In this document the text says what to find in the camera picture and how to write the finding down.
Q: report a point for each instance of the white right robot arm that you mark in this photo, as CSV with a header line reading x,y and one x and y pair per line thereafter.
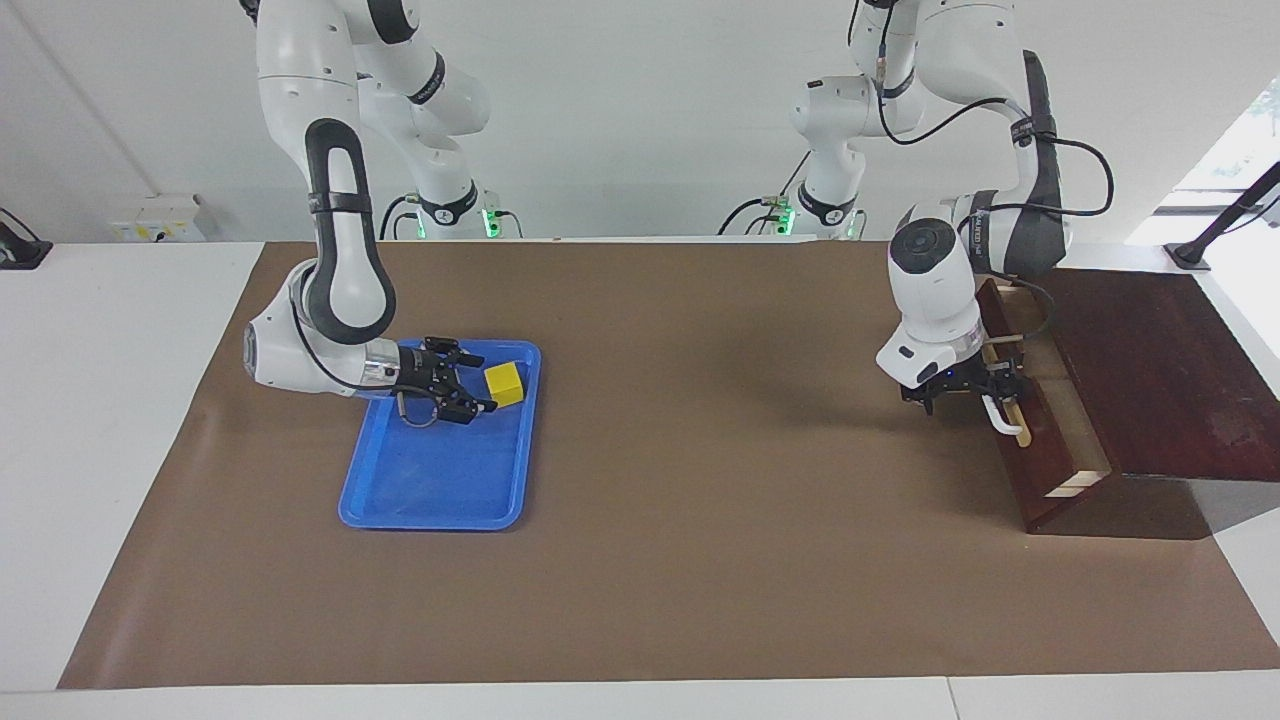
x,y
340,260

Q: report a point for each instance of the yellow cube block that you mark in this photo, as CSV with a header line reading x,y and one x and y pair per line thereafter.
x,y
507,383

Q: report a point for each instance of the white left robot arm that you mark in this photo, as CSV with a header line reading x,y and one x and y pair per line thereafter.
x,y
935,290

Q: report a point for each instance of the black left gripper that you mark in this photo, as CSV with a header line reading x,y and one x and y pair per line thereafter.
x,y
945,388

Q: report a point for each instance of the blue plastic tray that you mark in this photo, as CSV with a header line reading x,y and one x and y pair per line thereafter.
x,y
430,480

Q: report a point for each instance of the dark wooden drawer cabinet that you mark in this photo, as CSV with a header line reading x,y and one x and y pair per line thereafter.
x,y
1170,380

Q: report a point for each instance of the brown paper table mat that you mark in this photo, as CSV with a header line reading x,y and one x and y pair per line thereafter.
x,y
700,560

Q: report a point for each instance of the black camera stand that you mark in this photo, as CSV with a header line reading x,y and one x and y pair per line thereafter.
x,y
1225,215

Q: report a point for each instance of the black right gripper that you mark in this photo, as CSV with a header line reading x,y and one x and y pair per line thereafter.
x,y
425,380

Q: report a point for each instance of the black table clamp mount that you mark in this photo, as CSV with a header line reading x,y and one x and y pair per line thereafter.
x,y
20,255

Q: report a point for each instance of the white wall socket box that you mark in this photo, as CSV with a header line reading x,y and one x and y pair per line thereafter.
x,y
155,220

